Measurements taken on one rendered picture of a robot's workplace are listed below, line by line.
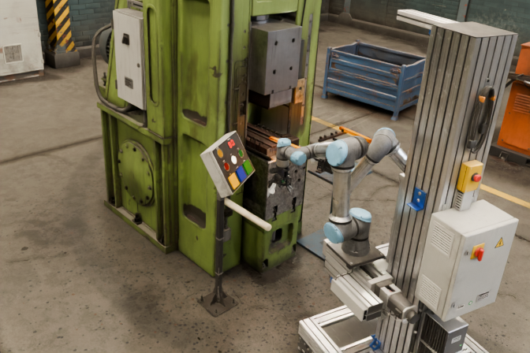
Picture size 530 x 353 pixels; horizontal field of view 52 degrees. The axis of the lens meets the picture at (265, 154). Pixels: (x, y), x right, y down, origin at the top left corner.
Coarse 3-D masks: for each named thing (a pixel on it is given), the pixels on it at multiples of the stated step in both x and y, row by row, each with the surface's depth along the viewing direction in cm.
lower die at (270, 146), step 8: (256, 128) 390; (248, 136) 379; (256, 136) 377; (264, 136) 376; (248, 144) 374; (256, 144) 368; (264, 144) 368; (272, 144) 367; (264, 152) 364; (272, 152) 366
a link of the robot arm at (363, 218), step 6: (354, 210) 282; (360, 210) 283; (366, 210) 284; (354, 216) 278; (360, 216) 277; (366, 216) 278; (360, 222) 277; (366, 222) 278; (360, 228) 277; (366, 228) 280; (360, 234) 280; (366, 234) 282
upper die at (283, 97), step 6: (288, 90) 356; (252, 96) 358; (258, 96) 354; (264, 96) 350; (270, 96) 346; (276, 96) 350; (282, 96) 354; (288, 96) 358; (258, 102) 356; (264, 102) 351; (270, 102) 348; (276, 102) 352; (282, 102) 356; (288, 102) 360
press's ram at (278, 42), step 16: (256, 32) 332; (272, 32) 328; (288, 32) 337; (256, 48) 336; (272, 48) 332; (288, 48) 342; (256, 64) 340; (272, 64) 337; (288, 64) 347; (256, 80) 344; (272, 80) 342; (288, 80) 353
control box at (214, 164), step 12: (216, 144) 313; (228, 144) 319; (240, 144) 330; (204, 156) 305; (216, 156) 305; (228, 156) 316; (240, 156) 326; (216, 168) 305; (252, 168) 335; (216, 180) 308; (228, 180) 308; (228, 192) 309
